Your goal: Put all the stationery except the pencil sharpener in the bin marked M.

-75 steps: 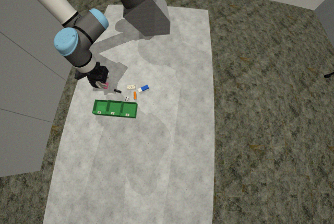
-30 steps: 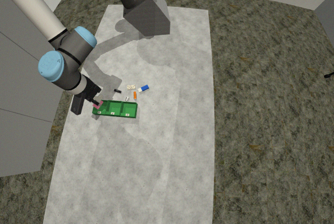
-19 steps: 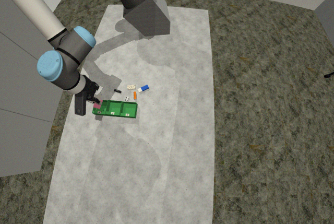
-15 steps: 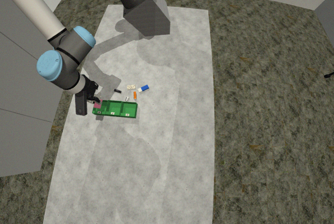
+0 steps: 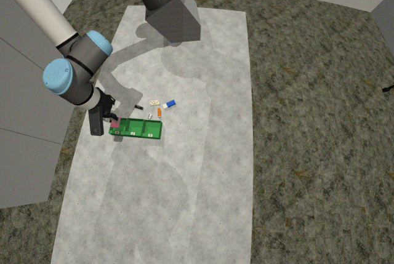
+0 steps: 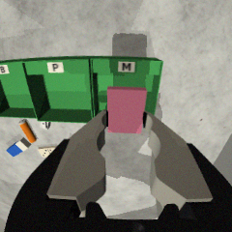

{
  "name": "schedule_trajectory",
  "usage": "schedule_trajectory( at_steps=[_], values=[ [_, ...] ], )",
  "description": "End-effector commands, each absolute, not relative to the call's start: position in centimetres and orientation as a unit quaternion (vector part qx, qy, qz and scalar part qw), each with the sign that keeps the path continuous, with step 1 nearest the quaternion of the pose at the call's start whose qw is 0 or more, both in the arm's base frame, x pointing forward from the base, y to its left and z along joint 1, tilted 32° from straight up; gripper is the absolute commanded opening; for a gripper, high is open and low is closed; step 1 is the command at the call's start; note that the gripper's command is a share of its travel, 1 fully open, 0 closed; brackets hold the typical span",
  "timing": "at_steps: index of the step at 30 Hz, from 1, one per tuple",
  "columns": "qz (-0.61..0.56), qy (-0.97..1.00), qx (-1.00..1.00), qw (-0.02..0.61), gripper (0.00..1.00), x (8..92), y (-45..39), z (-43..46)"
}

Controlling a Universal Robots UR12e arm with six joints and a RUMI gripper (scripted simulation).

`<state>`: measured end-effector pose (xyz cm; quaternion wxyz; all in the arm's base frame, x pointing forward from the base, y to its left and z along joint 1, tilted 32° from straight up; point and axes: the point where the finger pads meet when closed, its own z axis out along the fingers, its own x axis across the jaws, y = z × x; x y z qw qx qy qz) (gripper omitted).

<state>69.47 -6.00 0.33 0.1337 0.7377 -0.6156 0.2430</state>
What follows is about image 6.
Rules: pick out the green rack of three bins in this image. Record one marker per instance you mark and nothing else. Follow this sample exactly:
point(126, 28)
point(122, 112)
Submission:
point(61, 92)

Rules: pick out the cream domino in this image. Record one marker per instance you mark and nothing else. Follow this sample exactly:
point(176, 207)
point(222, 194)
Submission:
point(45, 151)

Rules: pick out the orange aa battery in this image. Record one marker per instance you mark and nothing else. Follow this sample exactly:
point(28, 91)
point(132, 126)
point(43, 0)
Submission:
point(28, 132)

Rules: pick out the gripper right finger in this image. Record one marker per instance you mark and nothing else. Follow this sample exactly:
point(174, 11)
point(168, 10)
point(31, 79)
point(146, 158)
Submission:
point(181, 174)

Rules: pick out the pink rectangular block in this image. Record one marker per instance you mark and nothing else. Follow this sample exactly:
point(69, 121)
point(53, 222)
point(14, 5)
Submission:
point(125, 107)

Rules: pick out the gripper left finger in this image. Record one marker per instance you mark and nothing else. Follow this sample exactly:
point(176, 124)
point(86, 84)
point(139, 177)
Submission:
point(70, 177)

